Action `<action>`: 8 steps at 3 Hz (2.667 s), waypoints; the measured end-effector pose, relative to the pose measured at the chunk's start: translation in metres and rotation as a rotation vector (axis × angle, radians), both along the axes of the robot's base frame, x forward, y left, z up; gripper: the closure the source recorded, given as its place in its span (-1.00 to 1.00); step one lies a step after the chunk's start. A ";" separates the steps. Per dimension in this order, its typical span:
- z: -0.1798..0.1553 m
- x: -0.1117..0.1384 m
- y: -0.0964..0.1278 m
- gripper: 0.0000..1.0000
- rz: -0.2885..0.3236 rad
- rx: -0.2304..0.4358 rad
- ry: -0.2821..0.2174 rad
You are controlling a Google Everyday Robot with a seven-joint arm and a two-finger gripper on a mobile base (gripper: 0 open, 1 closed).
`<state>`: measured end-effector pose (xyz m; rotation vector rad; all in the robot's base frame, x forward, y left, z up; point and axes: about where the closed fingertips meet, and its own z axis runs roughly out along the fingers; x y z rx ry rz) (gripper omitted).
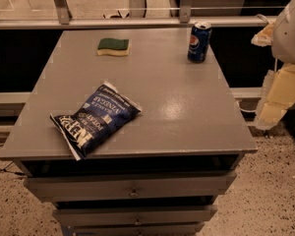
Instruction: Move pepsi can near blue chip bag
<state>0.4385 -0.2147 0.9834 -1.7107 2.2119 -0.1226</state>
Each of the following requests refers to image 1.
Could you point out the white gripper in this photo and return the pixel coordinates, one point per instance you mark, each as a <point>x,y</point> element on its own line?
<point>290,33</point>

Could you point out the blue pepsi can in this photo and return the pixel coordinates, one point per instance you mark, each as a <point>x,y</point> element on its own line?
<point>199,41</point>

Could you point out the blue chip bag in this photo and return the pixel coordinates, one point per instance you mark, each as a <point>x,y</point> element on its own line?
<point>102,114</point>

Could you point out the grey drawer cabinet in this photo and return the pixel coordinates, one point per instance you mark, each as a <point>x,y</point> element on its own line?
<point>190,121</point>

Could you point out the green yellow sponge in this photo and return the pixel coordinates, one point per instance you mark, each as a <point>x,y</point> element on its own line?
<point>113,47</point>

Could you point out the bottom grey drawer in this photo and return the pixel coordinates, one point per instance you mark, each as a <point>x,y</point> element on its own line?
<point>179,229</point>

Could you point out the grey drawer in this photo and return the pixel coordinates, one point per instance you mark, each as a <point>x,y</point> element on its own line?
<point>141,215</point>
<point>125,187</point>
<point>179,229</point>

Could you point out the grey metal railing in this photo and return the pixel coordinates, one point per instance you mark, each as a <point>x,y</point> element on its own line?
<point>105,14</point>

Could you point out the middle grey drawer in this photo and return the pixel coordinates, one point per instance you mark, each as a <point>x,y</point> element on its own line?
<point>141,215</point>

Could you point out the top grey drawer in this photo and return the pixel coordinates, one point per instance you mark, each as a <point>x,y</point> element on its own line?
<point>125,187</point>

